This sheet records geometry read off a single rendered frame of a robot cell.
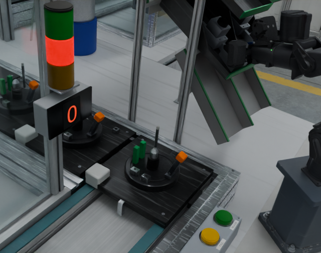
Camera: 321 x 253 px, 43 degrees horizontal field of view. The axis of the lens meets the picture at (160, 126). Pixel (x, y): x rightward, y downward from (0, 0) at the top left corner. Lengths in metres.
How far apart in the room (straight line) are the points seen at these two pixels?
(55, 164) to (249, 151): 0.69
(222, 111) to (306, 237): 0.41
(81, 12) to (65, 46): 1.04
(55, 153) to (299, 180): 0.56
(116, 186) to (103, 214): 0.07
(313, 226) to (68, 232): 0.57
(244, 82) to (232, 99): 0.13
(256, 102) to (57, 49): 0.78
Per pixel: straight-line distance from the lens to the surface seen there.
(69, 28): 0.74
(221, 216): 0.97
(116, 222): 0.99
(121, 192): 0.99
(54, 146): 0.90
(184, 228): 0.95
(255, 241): 1.10
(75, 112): 0.83
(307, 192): 0.97
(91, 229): 0.98
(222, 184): 1.08
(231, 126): 1.21
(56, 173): 0.95
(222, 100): 1.21
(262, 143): 1.44
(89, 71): 1.73
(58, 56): 0.76
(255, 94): 1.36
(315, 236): 1.09
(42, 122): 0.80
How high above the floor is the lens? 1.66
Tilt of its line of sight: 34 degrees down
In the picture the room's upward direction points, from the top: 8 degrees clockwise
